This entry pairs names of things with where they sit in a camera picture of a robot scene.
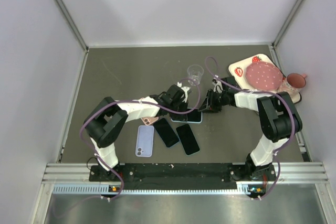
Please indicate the pink floral mug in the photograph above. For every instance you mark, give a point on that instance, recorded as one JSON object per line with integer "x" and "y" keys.
{"x": 292, "y": 84}

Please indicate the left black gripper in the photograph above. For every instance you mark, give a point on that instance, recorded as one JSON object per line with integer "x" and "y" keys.
{"x": 184, "y": 105}

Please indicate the black phone middle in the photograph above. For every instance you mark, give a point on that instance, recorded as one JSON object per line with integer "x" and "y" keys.
{"x": 187, "y": 139}

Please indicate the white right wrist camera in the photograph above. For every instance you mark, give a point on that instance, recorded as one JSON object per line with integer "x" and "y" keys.
{"x": 218, "y": 88}

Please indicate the grey slotted cable duct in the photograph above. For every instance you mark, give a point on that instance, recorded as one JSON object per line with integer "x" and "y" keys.
{"x": 107, "y": 189}

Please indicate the pink polka dot plate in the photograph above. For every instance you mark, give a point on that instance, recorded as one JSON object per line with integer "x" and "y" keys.
{"x": 263, "y": 76}

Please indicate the clear plastic cup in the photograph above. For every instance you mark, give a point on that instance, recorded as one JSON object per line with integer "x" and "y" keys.
{"x": 195, "y": 73}

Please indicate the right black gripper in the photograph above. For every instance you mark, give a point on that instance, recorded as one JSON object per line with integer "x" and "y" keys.
{"x": 208, "y": 104}

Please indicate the black phone white edge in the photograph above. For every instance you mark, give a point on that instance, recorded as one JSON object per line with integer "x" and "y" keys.
{"x": 194, "y": 117}

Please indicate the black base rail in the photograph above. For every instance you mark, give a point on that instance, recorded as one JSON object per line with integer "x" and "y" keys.
{"x": 180, "y": 176}

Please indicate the strawberry pattern tray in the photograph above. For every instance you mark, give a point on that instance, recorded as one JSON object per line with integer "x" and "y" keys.
{"x": 238, "y": 70}

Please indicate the lavender phone case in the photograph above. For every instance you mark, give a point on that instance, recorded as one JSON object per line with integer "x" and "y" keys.
{"x": 144, "y": 145}

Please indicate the pink phone case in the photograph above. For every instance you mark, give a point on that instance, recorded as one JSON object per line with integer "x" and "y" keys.
{"x": 149, "y": 120}

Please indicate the light blue phone case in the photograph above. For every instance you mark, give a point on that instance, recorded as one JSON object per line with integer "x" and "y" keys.
{"x": 181, "y": 119}

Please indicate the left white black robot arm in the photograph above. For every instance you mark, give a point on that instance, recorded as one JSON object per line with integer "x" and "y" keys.
{"x": 106, "y": 121}

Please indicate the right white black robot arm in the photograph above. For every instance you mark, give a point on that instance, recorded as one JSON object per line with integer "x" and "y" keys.
{"x": 279, "y": 121}

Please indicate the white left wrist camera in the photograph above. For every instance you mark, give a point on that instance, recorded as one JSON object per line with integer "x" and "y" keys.
{"x": 185, "y": 89}

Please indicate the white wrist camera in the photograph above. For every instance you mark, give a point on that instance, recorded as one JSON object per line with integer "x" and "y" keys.
{"x": 218, "y": 88}
{"x": 185, "y": 89}

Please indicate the black phone blue edge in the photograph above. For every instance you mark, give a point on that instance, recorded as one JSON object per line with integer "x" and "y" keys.
{"x": 166, "y": 133}

